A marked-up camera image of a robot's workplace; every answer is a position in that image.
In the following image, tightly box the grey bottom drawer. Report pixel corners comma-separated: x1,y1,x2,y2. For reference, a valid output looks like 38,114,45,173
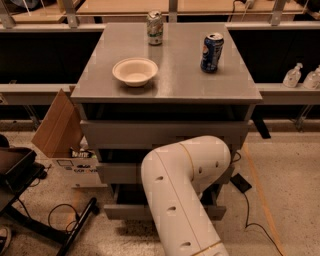
104,184,226,221

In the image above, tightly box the grey drawer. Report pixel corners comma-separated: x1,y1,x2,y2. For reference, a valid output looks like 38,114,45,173
81,120,249,149
95,161,236,185
104,184,226,221

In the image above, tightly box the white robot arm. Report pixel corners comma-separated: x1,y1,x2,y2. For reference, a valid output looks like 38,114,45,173
141,136,231,256

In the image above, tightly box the grey drawer cabinet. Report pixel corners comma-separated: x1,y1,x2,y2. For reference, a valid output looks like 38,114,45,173
70,22,263,222

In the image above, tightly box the grey top drawer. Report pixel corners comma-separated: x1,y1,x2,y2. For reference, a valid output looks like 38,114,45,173
81,120,249,149

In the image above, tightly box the grey middle drawer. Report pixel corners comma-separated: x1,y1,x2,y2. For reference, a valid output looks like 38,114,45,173
95,161,236,185

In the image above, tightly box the white paper bowl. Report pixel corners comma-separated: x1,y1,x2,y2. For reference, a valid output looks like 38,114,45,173
112,58,158,87

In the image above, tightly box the white printed cardboard box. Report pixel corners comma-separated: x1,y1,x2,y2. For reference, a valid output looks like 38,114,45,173
51,139,108,189

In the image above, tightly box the black power adapter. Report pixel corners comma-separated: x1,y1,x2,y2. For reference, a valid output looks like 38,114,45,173
230,173,252,193

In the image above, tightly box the blue pepsi can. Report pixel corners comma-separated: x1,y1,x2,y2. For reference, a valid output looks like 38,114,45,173
200,32,224,73

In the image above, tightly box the brown cardboard flap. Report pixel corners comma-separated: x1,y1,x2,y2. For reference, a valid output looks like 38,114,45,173
32,90,83,158

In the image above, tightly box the green white soda can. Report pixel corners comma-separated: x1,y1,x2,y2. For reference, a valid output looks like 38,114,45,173
146,10,163,45

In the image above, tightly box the clear sanitizer bottle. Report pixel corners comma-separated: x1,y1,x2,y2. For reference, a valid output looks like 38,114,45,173
283,63,303,88
303,65,320,90

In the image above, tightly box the black cart stand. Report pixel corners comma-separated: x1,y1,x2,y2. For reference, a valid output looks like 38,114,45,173
0,133,100,256

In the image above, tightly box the shoe tip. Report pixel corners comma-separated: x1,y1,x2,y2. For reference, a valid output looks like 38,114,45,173
0,227,12,256

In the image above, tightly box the black adapter cable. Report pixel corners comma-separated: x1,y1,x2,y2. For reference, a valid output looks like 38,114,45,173
242,191,284,256

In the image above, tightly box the black floor cable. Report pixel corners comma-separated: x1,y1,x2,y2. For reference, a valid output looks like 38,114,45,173
16,198,83,234

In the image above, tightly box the grey metal rail shelf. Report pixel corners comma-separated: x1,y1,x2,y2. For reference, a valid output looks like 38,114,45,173
0,83,320,105

